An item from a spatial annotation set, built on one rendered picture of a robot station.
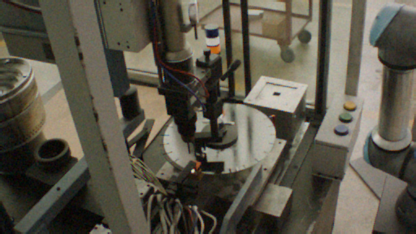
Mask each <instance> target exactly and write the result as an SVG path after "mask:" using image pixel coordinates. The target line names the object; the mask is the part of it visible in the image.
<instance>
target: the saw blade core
mask: <svg viewBox="0 0 416 234"><path fill-rule="evenodd" d="M247 108H248V109H247ZM203 119H205V118H203V115H202V112H200V113H199V112H197V122H196V128H197V130H196V132H200V131H201V130H202V128H203V127H204V126H206V125H207V124H208V123H202V120H203ZM222 119H223V121H225V122H233V123H235V126H236V128H237V130H238V137H237V139H236V141H235V142H234V143H232V144H230V145H227V146H224V147H212V146H208V145H206V150H204V152H203V153H202V154H197V157H195V156H194V145H193V144H192V142H191V143H189V148H190V154H189V148H188V144H187V143H184V142H183V141H182V138H181V135H180V134H179V133H178V132H177V126H176V125H175V123H174V120H173V121H172V122H171V124H170V126H169V127H168V128H167V130H166V131H165V137H164V147H165V149H166V152H167V154H168V155H169V156H170V158H171V160H173V161H175V162H176V163H177V164H178V165H180V166H181V167H186V165H187V164H188V163H189V161H190V160H193V161H195V162H201V166H200V167H199V168H198V169H197V170H196V169H193V170H194V171H195V172H199V171H200V169H201V171H200V173H202V174H208V175H213V174H214V173H215V174H216V175H222V174H229V173H230V172H231V173H233V172H236V171H237V170H236V167H238V168H239V171H243V170H245V167H246V169H247V168H249V167H251V166H253V165H256V164H257V163H258V162H260V161H262V160H263V159H264V158H265V157H266V156H267V155H268V154H269V153H270V152H271V150H272V148H273V147H274V145H273V144H274V143H275V127H274V125H273V124H272V122H271V121H270V120H269V119H268V118H267V117H266V116H265V115H264V114H263V113H261V112H259V110H256V109H254V108H251V107H248V106H244V105H241V104H236V103H228V102H225V103H224V104H223V117H222ZM206 120H209V119H206ZM269 126H270V127H269ZM172 127H173V128H172ZM271 135H272V136H271ZM168 143H169V144H168ZM269 143H270V144H269ZM263 152H265V153H263ZM177 159H179V160H177ZM254 159H257V160H254ZM244 166H245V167H244ZM214 171H216V172H214Z"/></svg>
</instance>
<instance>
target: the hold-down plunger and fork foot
mask: <svg viewBox="0 0 416 234"><path fill-rule="evenodd" d="M194 136H195V137H194V142H195V148H196V153H197V154H202V150H201V146H202V147H203V148H204V150H206V143H223V132H219V121H218V120H215V121H213V120H211V119H210V132H195V133H194Z"/></svg>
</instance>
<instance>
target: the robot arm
mask: <svg viewBox="0 0 416 234"><path fill-rule="evenodd" d="M369 43H370V45H371V46H373V47H374V48H378V52H377V56H378V60H379V61H380V62H381V64H382V65H383V71H382V84H381V91H380V92H381V98H380V104H379V122H378V124H376V126H375V127H373V128H372V129H371V130H370V131H369V132H368V134H367V136H366V139H365V144H363V147H362V156H363V158H364V160H365V162H366V163H369V164H370V165H371V166H372V167H373V168H375V169H379V170H381V171H383V172H386V173H388V174H389V175H391V176H393V177H396V178H397V179H399V180H403V181H404V182H406V183H407V186H405V189H403V190H402V192H401V193H400V195H399V196H398V198H397V199H396V205H395V211H396V215H397V216H398V218H399V219H400V220H401V221H402V222H404V223H405V224H407V225H408V226H411V227H412V228H416V143H414V142H413V141H411V137H412V133H411V131H410V130H409V129H408V126H409V121H410V112H411V107H412V100H413V95H414V86H415V77H416V8H415V7H411V6H406V5H405V4H404V3H403V4H399V3H395V2H389V3H386V4H385V5H383V6H382V7H381V8H380V11H378V13H377V15H376V17H375V18H374V21H373V23H372V25H371V28H370V33H369Z"/></svg>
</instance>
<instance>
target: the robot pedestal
mask: <svg viewBox="0 0 416 234"><path fill-rule="evenodd" d="M405 186H407V183H406V182H404V181H403V180H399V179H397V178H396V177H392V176H390V175H386V177H385V181H384V187H383V192H382V194H381V198H380V201H379V207H378V211H377V215H376V218H375V222H374V225H373V228H372V232H371V234H416V228H413V227H411V226H408V225H407V224H405V223H404V222H402V221H401V220H400V219H399V218H398V216H397V213H396V211H395V205H396V202H397V198H398V196H399V195H400V193H401V192H402V190H403V189H405Z"/></svg>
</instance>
